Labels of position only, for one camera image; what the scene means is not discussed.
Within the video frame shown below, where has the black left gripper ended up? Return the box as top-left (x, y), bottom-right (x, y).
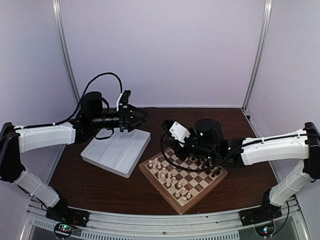
top-left (90, 104), bottom-right (150, 133)

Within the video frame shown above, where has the white plastic sorting tray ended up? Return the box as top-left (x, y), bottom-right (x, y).
top-left (80, 129), bottom-right (151, 178)

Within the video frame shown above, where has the wooden chess board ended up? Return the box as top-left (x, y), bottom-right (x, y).
top-left (139, 147), bottom-right (228, 215)

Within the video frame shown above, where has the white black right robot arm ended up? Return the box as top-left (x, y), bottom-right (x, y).
top-left (169, 119), bottom-right (320, 221)

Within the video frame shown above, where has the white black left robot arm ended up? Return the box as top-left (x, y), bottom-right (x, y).
top-left (0, 90), bottom-right (149, 222)

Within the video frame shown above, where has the white chess pieces group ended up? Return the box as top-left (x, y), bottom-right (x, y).
top-left (141, 156), bottom-right (199, 206)

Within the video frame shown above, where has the right controller board with LEDs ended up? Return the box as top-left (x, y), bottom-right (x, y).
top-left (254, 222), bottom-right (275, 238)

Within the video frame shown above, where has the controller board with leds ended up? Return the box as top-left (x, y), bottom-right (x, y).
top-left (53, 222), bottom-right (75, 238)
top-left (254, 222), bottom-right (275, 238)

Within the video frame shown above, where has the left controller board with LEDs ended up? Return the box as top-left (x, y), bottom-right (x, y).
top-left (53, 222), bottom-right (75, 238)

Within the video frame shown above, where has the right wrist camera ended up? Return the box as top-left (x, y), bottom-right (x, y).
top-left (162, 119), bottom-right (191, 147)

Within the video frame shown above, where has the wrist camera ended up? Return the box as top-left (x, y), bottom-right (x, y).
top-left (162, 119), bottom-right (191, 147)
top-left (116, 90), bottom-right (132, 112)

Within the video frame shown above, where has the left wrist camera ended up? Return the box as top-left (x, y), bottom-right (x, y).
top-left (116, 90), bottom-right (132, 112)

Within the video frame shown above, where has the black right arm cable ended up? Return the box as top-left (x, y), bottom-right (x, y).
top-left (159, 132), bottom-right (320, 173)

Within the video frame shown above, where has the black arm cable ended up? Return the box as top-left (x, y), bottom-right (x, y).
top-left (159, 132), bottom-right (320, 173)
top-left (12, 72), bottom-right (125, 141)

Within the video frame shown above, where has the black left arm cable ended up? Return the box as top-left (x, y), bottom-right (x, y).
top-left (12, 72), bottom-right (125, 141)

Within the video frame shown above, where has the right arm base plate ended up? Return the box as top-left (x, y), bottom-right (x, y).
top-left (239, 205), bottom-right (283, 226)

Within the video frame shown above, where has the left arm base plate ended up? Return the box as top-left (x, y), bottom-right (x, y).
top-left (45, 207), bottom-right (90, 227)

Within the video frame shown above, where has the aluminium front frame rail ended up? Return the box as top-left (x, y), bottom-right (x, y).
top-left (19, 192), bottom-right (305, 240)

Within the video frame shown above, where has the aluminium left corner post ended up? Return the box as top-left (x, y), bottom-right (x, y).
top-left (52, 0), bottom-right (81, 104)

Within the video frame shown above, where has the aluminium corner post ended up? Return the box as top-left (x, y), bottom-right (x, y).
top-left (242, 0), bottom-right (272, 112)
top-left (52, 0), bottom-right (81, 104)

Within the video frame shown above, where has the aluminium right corner post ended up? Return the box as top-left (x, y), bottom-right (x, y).
top-left (242, 0), bottom-right (272, 112)

